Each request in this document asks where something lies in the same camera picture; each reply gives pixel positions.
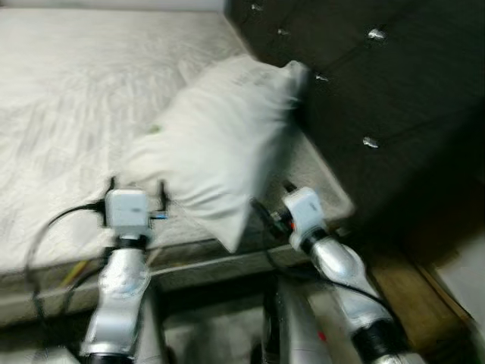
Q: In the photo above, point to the brown wooden bed frame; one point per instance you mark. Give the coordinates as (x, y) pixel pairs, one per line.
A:
(402, 296)

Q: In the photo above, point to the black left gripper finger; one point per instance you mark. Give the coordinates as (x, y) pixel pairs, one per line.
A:
(163, 193)
(113, 183)

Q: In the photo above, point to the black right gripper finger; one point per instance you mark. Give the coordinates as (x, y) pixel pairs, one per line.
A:
(289, 186)

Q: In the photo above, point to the grey robot leg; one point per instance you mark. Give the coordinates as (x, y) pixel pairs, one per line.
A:
(292, 326)
(155, 334)

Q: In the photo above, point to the quilted white mattress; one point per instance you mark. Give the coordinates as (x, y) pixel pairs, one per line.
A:
(76, 91)

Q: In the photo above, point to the dark tufted headboard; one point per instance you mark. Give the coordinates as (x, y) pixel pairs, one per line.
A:
(394, 91)

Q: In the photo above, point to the grey left robot leg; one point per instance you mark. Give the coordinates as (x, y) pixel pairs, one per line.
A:
(155, 334)

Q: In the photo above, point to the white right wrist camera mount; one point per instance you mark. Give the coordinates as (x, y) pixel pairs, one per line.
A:
(305, 208)

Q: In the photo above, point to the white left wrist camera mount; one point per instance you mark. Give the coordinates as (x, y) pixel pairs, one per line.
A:
(127, 208)

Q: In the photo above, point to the white pillow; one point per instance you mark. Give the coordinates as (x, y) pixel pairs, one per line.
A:
(220, 144)

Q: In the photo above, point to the grey right robot leg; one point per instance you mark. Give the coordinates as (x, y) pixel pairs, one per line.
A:
(292, 326)

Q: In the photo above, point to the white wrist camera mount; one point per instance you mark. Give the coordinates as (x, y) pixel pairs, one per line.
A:
(127, 208)
(305, 208)

